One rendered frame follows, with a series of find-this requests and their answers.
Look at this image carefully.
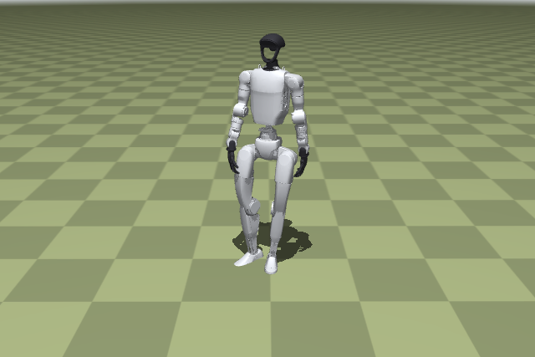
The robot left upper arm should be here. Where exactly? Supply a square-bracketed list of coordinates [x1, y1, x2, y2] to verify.
[285, 73, 304, 124]

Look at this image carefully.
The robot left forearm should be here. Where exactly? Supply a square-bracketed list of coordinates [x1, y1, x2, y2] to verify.
[295, 112, 309, 154]

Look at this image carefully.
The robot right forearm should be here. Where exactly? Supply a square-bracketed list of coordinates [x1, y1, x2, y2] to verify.
[226, 106, 244, 147]

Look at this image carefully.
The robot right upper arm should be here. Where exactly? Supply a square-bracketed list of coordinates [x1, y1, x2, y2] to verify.
[233, 70, 252, 117]

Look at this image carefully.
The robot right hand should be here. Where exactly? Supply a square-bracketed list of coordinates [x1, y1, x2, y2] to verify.
[227, 140, 240, 174]

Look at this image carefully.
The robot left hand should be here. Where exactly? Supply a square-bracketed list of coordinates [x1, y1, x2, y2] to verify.
[294, 147, 309, 177]

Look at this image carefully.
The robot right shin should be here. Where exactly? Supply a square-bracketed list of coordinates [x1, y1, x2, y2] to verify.
[240, 206, 260, 255]

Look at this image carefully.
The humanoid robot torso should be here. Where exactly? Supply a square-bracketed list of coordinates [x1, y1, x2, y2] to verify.
[250, 64, 291, 161]

